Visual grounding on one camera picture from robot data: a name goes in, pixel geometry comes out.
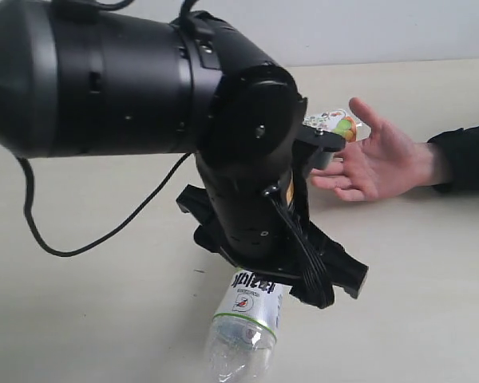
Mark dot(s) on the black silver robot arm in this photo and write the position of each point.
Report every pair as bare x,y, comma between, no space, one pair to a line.
79,78

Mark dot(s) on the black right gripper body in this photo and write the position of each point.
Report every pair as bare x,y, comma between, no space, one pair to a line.
262,226

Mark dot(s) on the square bottle floral label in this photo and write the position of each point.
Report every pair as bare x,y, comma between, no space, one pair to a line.
337,121

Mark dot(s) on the clear bottle green lime label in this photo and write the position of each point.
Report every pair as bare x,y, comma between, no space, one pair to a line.
244,329

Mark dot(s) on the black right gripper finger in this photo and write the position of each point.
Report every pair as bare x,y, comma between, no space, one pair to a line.
195,201
344,270

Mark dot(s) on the person's open hand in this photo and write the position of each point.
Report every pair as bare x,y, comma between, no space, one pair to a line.
386,164

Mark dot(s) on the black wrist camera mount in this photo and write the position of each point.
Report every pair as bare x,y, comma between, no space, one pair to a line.
314,149

